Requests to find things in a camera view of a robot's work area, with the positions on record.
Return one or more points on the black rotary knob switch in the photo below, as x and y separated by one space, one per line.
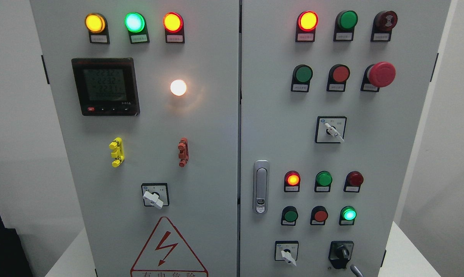
340 253

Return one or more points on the grey electrical cabinet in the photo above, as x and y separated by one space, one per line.
237 61

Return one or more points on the red terminal connector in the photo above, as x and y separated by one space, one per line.
183 154

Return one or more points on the red lamp lower left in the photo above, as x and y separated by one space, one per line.
292 181

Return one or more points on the white lit indicator lamp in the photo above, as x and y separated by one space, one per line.
178 87

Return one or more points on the green push button upper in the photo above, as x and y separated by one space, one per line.
301 77

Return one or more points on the green push button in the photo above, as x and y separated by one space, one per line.
289 216
301 77

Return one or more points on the green push button lower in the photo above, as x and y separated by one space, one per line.
289 216

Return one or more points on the green lamp lower middle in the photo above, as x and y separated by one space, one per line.
323 181

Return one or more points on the yellow terminal connector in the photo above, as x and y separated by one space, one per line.
117 152

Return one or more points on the red push button lower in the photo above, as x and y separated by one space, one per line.
319 215

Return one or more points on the red push button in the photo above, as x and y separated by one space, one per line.
337 77
319 215

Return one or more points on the red push button upper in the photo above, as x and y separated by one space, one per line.
337 77

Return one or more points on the red lamp lower right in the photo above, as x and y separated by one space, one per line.
353 182

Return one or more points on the red indicator lamp left door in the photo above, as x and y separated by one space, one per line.
174 28

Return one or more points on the red lightning warning sticker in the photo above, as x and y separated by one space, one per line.
167 254

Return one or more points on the black digital power meter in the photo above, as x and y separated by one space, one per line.
106 86

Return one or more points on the green lamp bottom right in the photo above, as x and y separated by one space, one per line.
347 216

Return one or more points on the red indicator lamp top right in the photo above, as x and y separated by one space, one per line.
306 25

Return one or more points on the lit green indicator lamp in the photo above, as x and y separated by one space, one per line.
137 28

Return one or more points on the red emergency stop button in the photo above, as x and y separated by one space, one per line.
378 75

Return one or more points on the green indicator lamp top right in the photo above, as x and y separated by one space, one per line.
344 26

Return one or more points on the yellow indicator lamp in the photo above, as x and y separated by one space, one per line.
97 27

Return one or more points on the dark red buzzer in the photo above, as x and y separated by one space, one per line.
383 24

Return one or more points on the black box with antenna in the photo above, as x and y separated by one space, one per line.
13 262

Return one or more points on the silver door handle lock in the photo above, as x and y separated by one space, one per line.
260 186

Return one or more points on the white selector switch left door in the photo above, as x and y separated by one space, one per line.
155 195

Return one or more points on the white selector switch upper right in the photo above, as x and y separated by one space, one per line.
330 129

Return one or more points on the white selector switch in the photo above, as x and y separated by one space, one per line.
330 129
287 251

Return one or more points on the white selector switch bottom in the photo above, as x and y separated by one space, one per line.
287 251

